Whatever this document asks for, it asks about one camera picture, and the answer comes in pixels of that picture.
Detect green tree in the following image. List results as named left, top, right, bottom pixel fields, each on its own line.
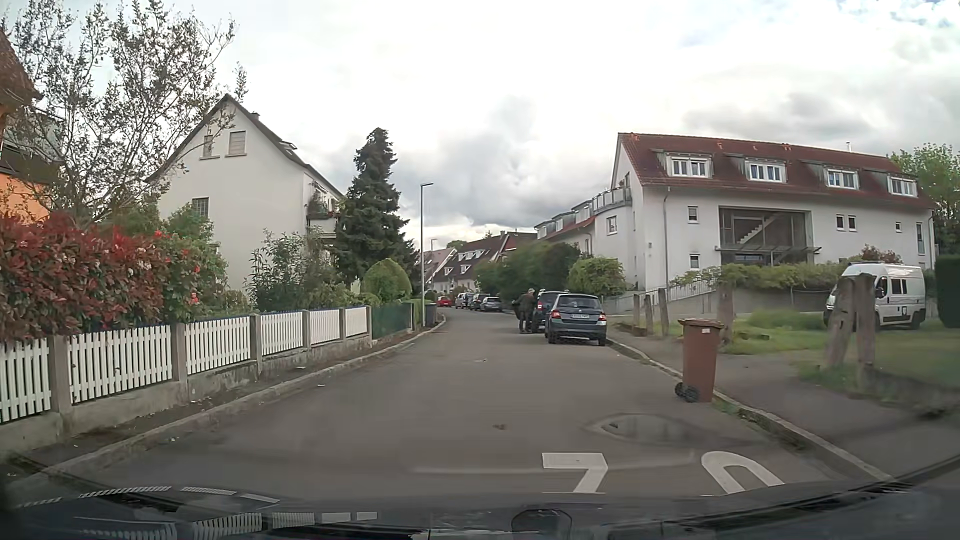
left=889, top=143, right=960, bottom=256

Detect wooden posts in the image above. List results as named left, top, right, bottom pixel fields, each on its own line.
left=631, top=282, right=736, bottom=345
left=820, top=273, right=879, bottom=370

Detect grass lawn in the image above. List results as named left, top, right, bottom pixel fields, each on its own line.
left=615, top=309, right=960, bottom=388

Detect group of people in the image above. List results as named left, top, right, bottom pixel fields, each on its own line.
left=513, top=288, right=547, bottom=335

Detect row of houses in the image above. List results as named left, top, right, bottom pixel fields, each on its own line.
left=423, top=231, right=538, bottom=295

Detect tall dark conifer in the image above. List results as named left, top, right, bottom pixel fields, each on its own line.
left=332, top=127, right=420, bottom=285

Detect grey parked car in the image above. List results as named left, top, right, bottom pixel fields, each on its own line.
left=544, top=293, right=609, bottom=347

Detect grey asphalt road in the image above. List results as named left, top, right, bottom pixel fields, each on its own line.
left=71, top=307, right=864, bottom=502

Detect dark parked car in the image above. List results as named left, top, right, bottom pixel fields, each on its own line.
left=529, top=290, right=568, bottom=334

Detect green bushes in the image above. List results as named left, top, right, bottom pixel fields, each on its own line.
left=475, top=240, right=628, bottom=303

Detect white house with red roof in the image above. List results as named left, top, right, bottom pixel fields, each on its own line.
left=534, top=132, right=939, bottom=294

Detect bare-branched tree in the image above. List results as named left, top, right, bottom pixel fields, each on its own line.
left=3, top=0, right=249, bottom=226

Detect white picket fence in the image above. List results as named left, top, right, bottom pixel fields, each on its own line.
left=0, top=304, right=371, bottom=426

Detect white van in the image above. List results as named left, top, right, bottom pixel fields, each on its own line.
left=823, top=261, right=928, bottom=331

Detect red-leaved hedge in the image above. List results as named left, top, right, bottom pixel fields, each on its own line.
left=0, top=210, right=226, bottom=345

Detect row of parked cars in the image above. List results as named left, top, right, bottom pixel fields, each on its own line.
left=436, top=291, right=505, bottom=314

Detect round green bush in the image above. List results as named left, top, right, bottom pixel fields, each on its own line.
left=360, top=258, right=414, bottom=305

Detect green shrubs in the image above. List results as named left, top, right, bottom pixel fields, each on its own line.
left=225, top=228, right=361, bottom=313

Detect car's own bonnet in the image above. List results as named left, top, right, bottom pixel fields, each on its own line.
left=0, top=453, right=960, bottom=540

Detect brown wheelie bin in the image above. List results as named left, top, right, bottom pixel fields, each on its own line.
left=673, top=318, right=726, bottom=404

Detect dark green hedge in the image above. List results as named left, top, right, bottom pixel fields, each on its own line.
left=934, top=254, right=960, bottom=330

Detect lamp post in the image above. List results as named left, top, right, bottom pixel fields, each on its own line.
left=418, top=182, right=435, bottom=328

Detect orange building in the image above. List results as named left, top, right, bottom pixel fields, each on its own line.
left=0, top=30, right=65, bottom=223

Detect white gabled house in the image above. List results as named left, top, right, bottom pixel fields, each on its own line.
left=147, top=93, right=348, bottom=294

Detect green mesh fence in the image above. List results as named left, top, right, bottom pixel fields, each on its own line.
left=370, top=301, right=414, bottom=340

